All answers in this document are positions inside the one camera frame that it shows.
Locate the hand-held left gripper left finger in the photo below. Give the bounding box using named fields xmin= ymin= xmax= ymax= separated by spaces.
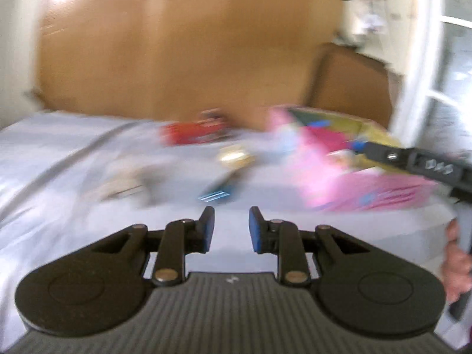
xmin=92 ymin=206 xmax=215 ymax=287

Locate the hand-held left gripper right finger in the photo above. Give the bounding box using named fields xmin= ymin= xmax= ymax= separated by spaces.
xmin=249 ymin=206 xmax=373 ymax=287

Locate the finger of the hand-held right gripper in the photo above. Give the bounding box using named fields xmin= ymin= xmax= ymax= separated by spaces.
xmin=352 ymin=139 xmax=419 ymax=173

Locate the pink cardboard toy box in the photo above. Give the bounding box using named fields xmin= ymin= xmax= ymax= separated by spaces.
xmin=266 ymin=105 xmax=441 ymax=212

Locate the person's right hand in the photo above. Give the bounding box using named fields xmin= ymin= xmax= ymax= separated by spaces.
xmin=441 ymin=218 xmax=472 ymax=305

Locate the dark blue striped object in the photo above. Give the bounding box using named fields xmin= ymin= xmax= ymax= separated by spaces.
xmin=197 ymin=171 xmax=246 ymax=203

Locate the gold round object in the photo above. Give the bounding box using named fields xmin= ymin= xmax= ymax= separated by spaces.
xmin=216 ymin=145 xmax=256 ymax=168

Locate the small brown cardboard box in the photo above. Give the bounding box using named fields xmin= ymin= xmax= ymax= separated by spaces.
xmin=304 ymin=42 xmax=401 ymax=128

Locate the grey blurred object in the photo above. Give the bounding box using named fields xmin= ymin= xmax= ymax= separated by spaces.
xmin=86 ymin=162 xmax=163 ymax=207

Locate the red toy packet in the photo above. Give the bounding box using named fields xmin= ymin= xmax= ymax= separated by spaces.
xmin=159 ymin=110 xmax=231 ymax=146

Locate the large brown cardboard box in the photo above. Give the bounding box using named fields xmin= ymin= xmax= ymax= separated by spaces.
xmin=33 ymin=0 xmax=349 ymax=124

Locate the white door frame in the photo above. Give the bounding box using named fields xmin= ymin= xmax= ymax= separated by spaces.
xmin=391 ymin=0 xmax=472 ymax=150

